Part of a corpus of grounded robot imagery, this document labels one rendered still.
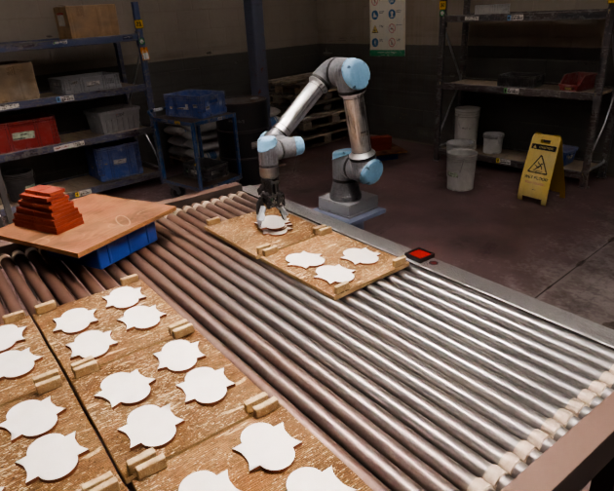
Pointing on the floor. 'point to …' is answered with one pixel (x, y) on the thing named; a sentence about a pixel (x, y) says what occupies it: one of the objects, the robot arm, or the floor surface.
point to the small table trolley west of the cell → (195, 154)
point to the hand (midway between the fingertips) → (271, 222)
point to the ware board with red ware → (382, 144)
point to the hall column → (256, 50)
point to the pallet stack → (286, 92)
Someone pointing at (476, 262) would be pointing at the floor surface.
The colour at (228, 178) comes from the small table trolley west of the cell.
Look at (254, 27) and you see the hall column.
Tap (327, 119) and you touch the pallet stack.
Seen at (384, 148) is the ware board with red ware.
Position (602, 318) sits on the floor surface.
